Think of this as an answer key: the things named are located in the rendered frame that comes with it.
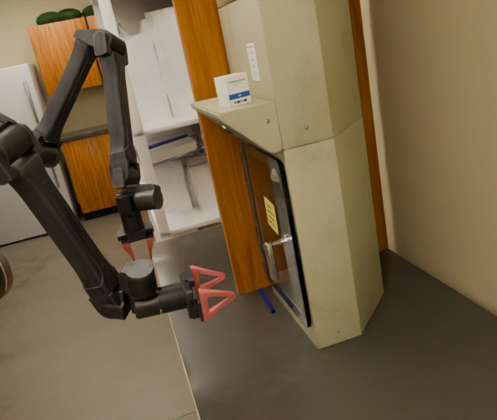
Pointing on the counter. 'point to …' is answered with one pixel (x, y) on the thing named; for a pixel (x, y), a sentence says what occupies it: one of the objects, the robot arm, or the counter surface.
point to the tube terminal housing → (317, 151)
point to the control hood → (247, 121)
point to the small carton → (233, 89)
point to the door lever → (273, 255)
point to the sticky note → (271, 215)
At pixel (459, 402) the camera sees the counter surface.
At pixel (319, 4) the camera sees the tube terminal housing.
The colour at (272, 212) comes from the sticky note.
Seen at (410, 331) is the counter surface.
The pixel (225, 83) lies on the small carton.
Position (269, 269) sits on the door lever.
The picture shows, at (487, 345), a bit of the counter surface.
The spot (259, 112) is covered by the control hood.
